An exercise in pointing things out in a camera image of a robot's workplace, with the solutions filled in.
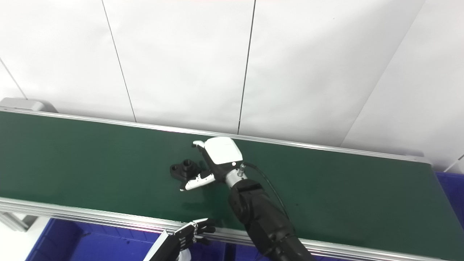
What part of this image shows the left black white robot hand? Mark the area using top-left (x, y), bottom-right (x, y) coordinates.
top-left (143, 218), bottom-right (216, 261)

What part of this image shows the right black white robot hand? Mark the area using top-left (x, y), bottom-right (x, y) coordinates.
top-left (180, 137), bottom-right (244, 191)

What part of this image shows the black bracket part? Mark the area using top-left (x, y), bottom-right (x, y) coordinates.
top-left (170, 159), bottom-right (209, 181)

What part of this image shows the blue plastic bin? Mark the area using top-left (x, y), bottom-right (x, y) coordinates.
top-left (225, 243), bottom-right (328, 261)
top-left (433, 171), bottom-right (464, 232)
top-left (25, 217), bottom-right (225, 261)

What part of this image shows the green conveyor belt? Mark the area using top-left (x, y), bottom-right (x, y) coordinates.
top-left (0, 111), bottom-right (464, 261)
top-left (0, 107), bottom-right (464, 261)

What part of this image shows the aluminium conveyor leg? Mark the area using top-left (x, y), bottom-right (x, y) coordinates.
top-left (0, 212), bottom-right (38, 232)

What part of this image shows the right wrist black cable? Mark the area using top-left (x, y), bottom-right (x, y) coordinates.
top-left (237, 162), bottom-right (291, 226)

